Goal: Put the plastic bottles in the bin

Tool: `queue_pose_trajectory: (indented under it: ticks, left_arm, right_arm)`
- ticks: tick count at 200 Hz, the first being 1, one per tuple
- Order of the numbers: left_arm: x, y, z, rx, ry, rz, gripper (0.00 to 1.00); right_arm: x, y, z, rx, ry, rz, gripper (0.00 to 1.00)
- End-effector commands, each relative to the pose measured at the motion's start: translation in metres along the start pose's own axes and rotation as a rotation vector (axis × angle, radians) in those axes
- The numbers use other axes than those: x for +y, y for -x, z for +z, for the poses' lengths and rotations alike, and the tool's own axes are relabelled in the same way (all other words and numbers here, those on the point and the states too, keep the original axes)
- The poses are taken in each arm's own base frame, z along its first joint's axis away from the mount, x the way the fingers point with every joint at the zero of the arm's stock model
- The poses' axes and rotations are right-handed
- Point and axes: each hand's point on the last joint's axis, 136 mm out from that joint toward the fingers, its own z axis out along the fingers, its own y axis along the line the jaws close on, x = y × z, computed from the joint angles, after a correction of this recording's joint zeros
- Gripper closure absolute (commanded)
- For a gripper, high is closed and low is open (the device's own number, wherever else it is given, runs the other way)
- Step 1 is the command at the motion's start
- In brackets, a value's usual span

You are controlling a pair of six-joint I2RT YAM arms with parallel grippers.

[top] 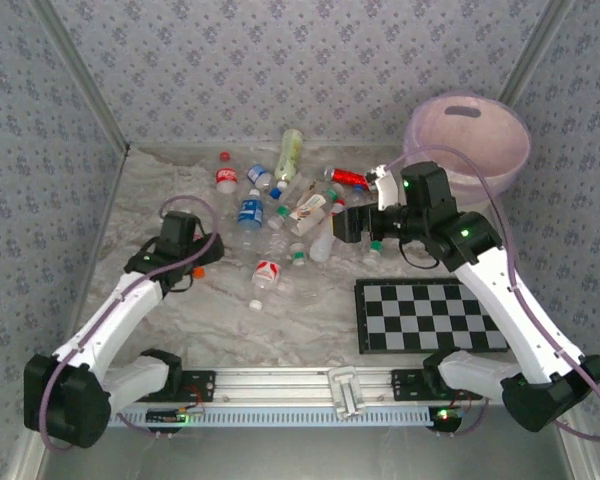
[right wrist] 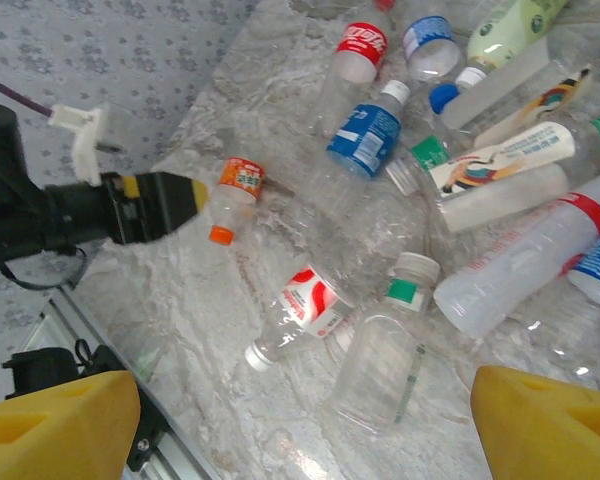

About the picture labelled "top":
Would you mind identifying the cream label bottle green cap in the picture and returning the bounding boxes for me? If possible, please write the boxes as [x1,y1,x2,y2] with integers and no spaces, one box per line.
[289,188,345,237]

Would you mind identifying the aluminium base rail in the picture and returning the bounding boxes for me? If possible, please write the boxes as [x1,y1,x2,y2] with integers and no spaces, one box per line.
[124,366,486,407]

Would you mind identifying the red white label clear bottle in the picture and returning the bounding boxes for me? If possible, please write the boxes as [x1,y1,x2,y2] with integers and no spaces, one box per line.
[248,258,284,312]

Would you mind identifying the light blue slotted cable duct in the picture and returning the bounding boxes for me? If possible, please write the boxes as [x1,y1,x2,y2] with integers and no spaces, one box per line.
[107,403,444,429]

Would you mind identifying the red glitter bottle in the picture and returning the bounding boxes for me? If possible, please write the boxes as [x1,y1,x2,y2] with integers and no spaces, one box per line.
[323,166,370,187]

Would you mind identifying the black white checkerboard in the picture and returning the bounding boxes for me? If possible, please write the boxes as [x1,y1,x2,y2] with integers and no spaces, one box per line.
[354,277,510,355]

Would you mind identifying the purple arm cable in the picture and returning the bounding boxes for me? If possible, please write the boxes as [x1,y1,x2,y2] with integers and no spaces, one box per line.
[383,143,600,442]
[38,194,220,454]

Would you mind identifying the grey metal panel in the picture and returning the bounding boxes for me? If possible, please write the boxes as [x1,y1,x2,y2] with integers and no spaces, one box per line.
[34,424,581,480]

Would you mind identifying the aluminium frame post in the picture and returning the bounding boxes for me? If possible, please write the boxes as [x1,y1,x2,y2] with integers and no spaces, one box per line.
[497,0,579,107]
[28,0,131,154]

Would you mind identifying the small blue white label bottle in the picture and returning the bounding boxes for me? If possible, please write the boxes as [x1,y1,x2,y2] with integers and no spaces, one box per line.
[246,163,280,199]

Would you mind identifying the translucent pink plastic bin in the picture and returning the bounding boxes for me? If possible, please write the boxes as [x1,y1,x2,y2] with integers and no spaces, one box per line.
[402,90,533,206]

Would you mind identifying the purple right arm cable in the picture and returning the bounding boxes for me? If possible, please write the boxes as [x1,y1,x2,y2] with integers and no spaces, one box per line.
[383,143,600,442]

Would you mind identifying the white clamp bracket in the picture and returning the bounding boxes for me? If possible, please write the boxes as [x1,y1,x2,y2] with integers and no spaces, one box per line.
[327,365,366,419]

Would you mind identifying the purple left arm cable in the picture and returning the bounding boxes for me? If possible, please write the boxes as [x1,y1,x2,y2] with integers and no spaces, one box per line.
[38,194,220,454]

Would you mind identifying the red label cola bottle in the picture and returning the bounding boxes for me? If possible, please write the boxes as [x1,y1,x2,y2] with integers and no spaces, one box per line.
[214,151,240,196]

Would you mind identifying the clear bottle blue cap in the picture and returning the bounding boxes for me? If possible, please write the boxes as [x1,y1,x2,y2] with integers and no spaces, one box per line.
[277,172,322,201]

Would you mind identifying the green drink bottle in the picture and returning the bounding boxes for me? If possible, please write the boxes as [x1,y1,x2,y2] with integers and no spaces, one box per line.
[273,128,305,182]

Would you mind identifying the large blue label bottle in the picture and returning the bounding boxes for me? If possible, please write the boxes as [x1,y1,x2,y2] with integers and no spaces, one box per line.
[236,188,266,251]

